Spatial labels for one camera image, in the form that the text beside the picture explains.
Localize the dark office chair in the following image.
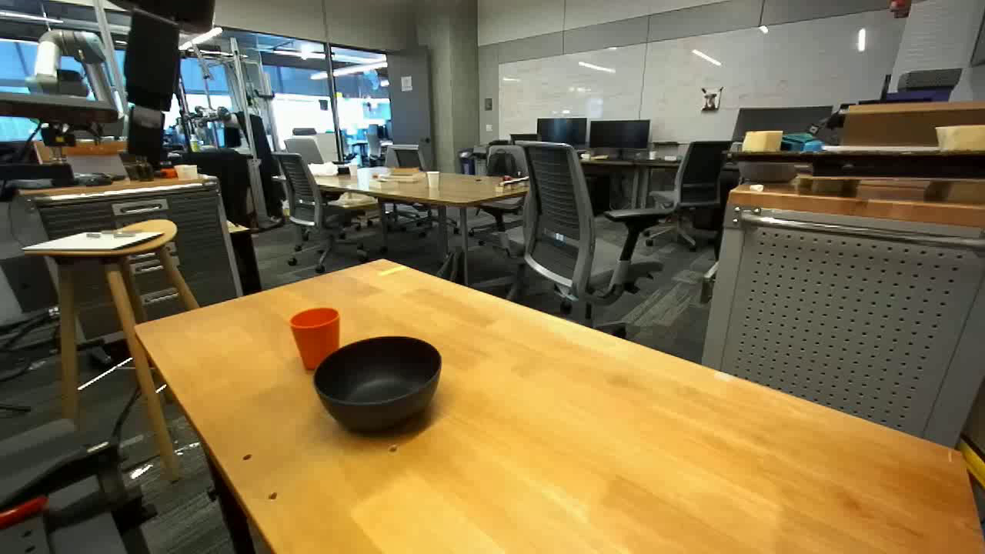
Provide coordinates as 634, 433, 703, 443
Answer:
650, 143, 731, 251

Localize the black computer monitor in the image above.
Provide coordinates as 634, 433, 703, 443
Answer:
537, 116, 587, 149
590, 120, 650, 150

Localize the grey perforated metal cart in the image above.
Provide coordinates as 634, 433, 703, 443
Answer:
703, 186, 985, 447

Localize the grey drawer cabinet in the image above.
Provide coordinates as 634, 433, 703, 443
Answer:
28, 179, 240, 319

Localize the grey mesh office chair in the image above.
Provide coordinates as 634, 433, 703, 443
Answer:
513, 143, 669, 324

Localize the wooden stool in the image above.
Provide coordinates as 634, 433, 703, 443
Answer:
28, 220, 198, 481

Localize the wooden meeting table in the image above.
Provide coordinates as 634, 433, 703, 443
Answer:
314, 169, 527, 284

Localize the black bowl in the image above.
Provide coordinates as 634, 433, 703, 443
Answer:
314, 337, 442, 433

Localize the white office chair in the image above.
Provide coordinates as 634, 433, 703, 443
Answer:
273, 150, 377, 274

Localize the orange plastic cup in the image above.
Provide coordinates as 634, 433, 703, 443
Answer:
290, 309, 340, 373

